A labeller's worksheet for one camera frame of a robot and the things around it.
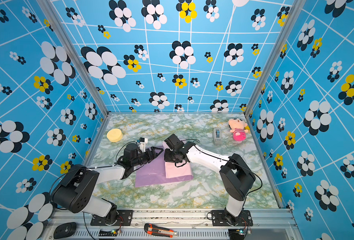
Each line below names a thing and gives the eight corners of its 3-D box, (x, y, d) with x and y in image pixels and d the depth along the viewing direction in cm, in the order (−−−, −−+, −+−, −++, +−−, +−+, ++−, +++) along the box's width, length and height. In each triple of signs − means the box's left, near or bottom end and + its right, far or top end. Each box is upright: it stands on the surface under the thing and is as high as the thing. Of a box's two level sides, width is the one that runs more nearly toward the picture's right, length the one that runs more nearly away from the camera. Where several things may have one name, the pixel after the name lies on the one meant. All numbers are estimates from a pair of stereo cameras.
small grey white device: (213, 144, 103) (214, 140, 99) (213, 131, 110) (214, 127, 107) (220, 145, 103) (222, 141, 99) (220, 132, 110) (221, 128, 106)
